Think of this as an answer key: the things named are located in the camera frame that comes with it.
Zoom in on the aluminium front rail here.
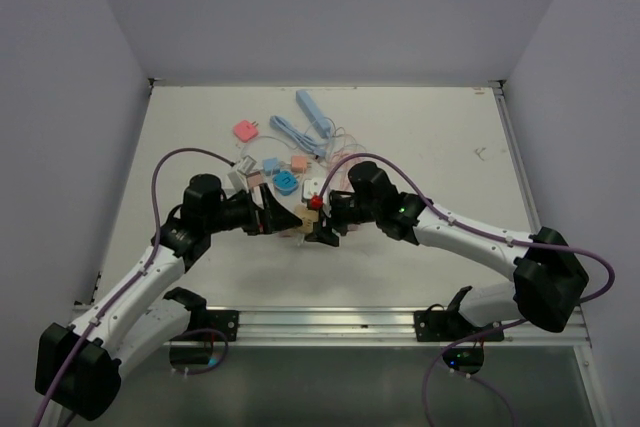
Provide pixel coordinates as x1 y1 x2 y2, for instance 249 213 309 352
64 304 591 348

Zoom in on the yellow cube socket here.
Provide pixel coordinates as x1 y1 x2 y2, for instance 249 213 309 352
294 204 319 235

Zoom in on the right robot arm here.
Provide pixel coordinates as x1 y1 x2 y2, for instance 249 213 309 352
306 161 589 340

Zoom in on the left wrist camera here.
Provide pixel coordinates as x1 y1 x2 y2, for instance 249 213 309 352
227 156 256 192

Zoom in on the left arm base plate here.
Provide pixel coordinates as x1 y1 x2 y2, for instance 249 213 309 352
175 308 240 342

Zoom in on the blue cube socket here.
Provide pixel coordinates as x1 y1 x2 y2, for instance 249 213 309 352
272 171 299 196

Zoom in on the thin white charging cable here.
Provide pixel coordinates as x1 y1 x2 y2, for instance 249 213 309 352
238 126 351 163

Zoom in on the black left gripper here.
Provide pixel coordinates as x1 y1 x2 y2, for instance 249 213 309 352
205 182 301 235

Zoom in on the pink power strip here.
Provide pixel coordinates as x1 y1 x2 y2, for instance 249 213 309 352
278 228 300 238

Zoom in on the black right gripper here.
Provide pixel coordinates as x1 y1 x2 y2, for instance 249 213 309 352
306 194 380 247

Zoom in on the light blue coiled cable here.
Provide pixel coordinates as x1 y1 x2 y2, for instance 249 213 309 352
269 114 335 161

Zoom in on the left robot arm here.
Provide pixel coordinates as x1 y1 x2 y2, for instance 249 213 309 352
33 174 302 425

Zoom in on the light blue power strip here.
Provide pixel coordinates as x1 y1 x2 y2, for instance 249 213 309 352
295 90 332 139

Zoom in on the pink adapter plug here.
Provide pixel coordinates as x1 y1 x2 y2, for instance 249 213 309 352
232 120 259 143

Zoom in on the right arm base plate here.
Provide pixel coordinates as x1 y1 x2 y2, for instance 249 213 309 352
413 309 504 343

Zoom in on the brown pink USB charger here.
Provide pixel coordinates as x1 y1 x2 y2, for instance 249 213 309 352
246 171 266 193

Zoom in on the light blue charger plug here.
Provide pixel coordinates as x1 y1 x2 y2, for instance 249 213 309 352
262 157 286 176

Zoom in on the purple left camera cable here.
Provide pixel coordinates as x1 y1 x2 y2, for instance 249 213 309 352
34 147 236 427

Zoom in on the salmon pink charger plug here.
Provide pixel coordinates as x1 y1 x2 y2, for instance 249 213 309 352
290 155 312 174

